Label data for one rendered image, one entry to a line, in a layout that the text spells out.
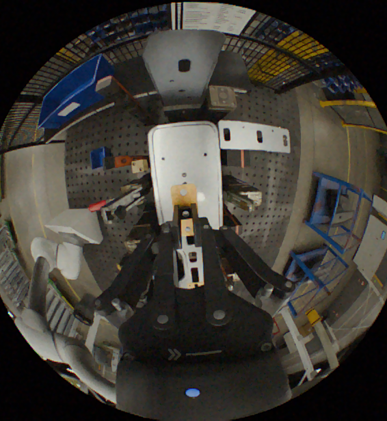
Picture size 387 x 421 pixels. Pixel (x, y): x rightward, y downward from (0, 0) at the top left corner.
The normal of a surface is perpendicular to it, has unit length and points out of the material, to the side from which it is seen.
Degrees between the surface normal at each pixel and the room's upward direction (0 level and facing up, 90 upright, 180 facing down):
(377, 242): 90
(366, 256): 90
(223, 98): 0
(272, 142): 0
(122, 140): 0
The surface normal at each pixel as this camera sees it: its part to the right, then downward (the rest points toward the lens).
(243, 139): 0.07, 0.37
